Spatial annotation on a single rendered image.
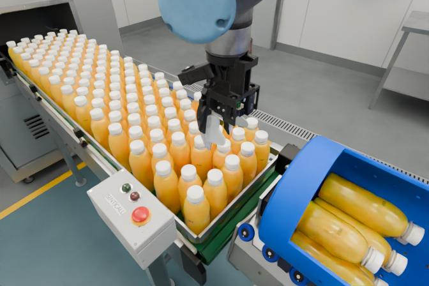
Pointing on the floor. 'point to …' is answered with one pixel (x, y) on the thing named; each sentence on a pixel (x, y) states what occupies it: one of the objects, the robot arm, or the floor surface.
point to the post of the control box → (156, 274)
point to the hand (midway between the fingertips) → (216, 135)
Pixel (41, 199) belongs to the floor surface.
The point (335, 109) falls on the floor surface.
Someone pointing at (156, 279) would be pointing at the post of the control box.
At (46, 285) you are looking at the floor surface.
